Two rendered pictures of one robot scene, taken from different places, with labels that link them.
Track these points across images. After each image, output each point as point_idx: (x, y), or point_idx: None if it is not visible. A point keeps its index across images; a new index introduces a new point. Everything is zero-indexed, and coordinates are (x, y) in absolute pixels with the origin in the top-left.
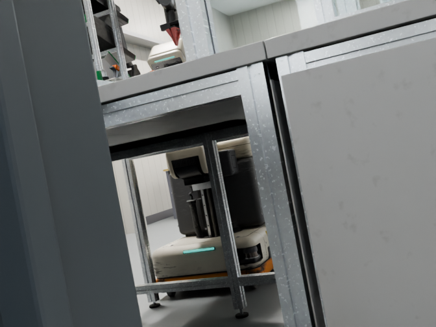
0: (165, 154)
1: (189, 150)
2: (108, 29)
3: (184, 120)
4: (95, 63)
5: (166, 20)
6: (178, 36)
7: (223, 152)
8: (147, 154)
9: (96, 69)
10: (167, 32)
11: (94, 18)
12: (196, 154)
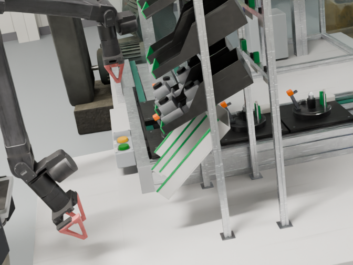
0: None
1: (7, 264)
2: (196, 59)
3: None
4: (251, 97)
5: (118, 49)
6: (112, 71)
7: None
8: None
9: (251, 103)
10: (123, 65)
11: (218, 44)
12: (9, 264)
